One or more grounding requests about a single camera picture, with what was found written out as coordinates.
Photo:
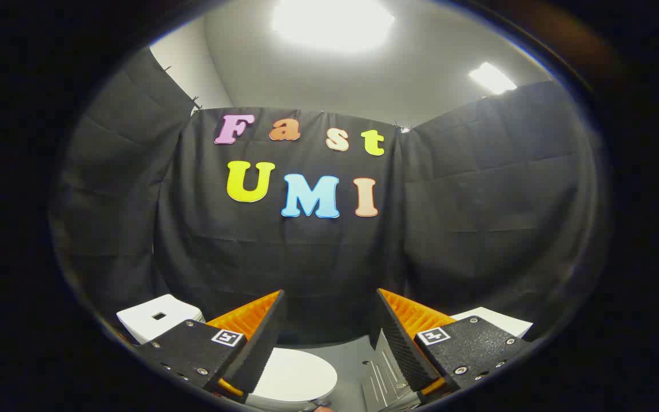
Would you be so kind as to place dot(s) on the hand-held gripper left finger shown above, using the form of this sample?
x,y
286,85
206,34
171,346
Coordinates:
x,y
258,349

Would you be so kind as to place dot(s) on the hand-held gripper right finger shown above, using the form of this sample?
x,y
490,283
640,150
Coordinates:
x,y
401,349

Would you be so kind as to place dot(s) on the white toilet lid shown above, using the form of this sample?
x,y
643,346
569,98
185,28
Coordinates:
x,y
298,375

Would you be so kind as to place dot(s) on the white toilet with tank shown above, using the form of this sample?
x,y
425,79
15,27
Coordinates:
x,y
155,317

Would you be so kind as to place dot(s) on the white drawer cabinet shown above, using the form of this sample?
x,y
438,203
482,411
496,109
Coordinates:
x,y
492,321

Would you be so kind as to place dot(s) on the black backdrop cloth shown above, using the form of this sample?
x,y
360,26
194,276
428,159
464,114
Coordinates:
x,y
318,257

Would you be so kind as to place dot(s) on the small ceiling light panel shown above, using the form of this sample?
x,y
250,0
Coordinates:
x,y
492,78

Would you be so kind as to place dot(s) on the large ceiling light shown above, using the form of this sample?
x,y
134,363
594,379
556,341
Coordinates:
x,y
332,23

